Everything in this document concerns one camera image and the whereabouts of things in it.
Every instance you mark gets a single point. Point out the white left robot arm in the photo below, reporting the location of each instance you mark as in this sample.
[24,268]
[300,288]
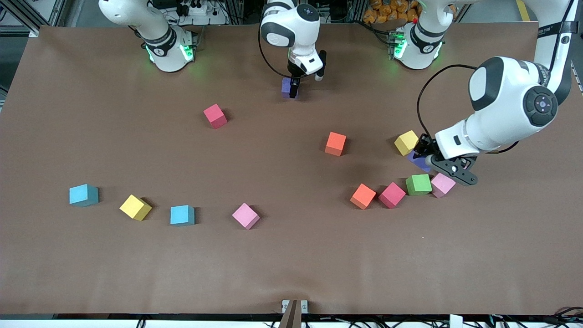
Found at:
[505,100]

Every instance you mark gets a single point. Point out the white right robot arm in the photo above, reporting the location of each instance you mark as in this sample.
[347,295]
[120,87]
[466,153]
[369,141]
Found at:
[161,41]

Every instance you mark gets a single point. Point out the yellow foam cube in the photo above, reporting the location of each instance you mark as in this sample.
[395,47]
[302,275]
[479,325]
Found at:
[135,207]
[404,142]

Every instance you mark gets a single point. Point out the green foam cube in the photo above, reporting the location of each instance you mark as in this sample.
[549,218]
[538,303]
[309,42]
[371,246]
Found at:
[418,184]

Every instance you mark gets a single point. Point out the orange foam cube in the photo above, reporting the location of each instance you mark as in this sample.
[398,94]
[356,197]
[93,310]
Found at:
[335,143]
[363,196]

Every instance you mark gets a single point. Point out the metal mounting bracket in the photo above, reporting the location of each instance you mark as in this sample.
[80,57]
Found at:
[304,307]

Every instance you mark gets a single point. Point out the cyan foam cube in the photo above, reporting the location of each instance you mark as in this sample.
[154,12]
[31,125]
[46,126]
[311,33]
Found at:
[83,195]
[182,215]

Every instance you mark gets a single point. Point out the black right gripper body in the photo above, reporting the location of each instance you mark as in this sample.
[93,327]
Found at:
[294,75]

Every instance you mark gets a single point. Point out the aluminium frame profile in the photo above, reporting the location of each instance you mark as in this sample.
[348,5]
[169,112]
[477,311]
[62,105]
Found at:
[28,25]

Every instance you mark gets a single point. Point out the white power strip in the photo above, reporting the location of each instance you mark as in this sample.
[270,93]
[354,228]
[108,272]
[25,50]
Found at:
[198,10]

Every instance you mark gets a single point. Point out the brown table cover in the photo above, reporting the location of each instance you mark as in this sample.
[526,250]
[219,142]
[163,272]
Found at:
[291,264]

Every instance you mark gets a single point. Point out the orange items bag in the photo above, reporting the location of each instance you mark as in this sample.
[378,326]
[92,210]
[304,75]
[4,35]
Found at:
[387,10]

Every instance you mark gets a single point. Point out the white tag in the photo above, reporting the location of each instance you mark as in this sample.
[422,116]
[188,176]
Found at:
[455,321]

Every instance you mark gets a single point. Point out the purple foam cube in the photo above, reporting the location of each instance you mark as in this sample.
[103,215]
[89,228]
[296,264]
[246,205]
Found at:
[418,163]
[285,89]

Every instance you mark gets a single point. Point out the pink foam cube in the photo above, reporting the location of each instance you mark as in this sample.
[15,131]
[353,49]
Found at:
[246,216]
[444,187]

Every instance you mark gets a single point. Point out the red foam cube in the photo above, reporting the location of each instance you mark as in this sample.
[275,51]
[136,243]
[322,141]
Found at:
[391,195]
[215,116]

